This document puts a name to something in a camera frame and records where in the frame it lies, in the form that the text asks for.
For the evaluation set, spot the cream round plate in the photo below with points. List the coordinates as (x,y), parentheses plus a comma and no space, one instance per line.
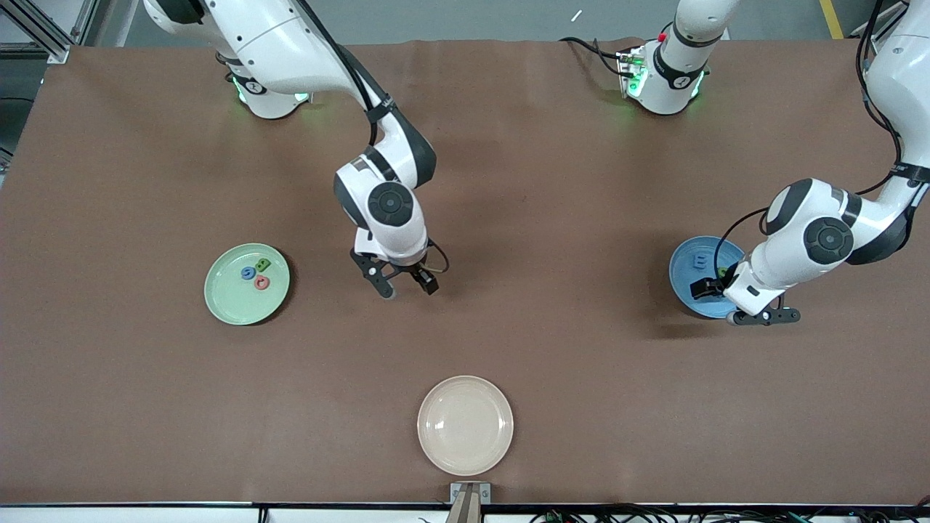
(465,425)

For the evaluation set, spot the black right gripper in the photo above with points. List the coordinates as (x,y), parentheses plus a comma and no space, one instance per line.
(416,272)

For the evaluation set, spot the blue round plate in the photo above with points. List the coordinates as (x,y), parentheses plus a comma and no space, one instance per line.
(686,283)

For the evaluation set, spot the brown table cover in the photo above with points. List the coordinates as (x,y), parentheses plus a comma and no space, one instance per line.
(465,181)

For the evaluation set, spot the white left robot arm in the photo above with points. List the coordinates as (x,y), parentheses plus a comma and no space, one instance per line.
(814,240)

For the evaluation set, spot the pink letter Q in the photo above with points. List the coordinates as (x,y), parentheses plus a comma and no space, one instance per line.
(256,284)

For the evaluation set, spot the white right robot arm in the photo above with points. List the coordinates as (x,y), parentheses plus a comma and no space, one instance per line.
(290,51)

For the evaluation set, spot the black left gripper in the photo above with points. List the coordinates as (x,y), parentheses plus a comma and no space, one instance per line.
(715,282)

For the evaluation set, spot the blue letter m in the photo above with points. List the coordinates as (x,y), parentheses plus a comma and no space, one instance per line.
(701,261)

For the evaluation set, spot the grey aluminium frame profile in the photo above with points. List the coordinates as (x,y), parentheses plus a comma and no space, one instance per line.
(868,25)
(43,40)
(91,22)

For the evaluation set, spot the green letter B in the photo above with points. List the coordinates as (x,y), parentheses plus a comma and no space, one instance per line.
(263,266)

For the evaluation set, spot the white table edge rail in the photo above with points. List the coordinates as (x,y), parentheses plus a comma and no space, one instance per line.
(145,516)

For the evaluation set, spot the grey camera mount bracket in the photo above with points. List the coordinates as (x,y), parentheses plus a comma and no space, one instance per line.
(470,501)

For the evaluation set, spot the light green round plate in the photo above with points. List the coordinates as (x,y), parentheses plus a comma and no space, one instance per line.
(232,298)

